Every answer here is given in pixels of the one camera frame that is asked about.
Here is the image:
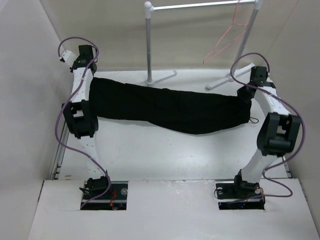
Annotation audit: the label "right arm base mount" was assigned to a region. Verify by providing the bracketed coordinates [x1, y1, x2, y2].
[214, 181, 266, 210]

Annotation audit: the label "pink wire hanger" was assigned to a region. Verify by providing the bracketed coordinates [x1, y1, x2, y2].
[202, 0, 249, 65]

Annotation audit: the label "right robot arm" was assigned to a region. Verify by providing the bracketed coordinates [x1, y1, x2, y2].
[231, 66, 302, 198]

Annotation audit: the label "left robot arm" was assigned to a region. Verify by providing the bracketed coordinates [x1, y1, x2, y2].
[61, 44, 112, 201]

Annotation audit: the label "black trousers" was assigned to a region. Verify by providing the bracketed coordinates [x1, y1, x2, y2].
[89, 77, 252, 135]

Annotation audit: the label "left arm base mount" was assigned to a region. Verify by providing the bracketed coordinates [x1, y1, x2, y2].
[79, 179, 129, 211]

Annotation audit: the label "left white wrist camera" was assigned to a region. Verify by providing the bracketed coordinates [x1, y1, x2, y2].
[59, 50, 77, 67]

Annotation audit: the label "white metal clothes rack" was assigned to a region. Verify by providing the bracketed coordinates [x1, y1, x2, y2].
[143, 0, 263, 91]

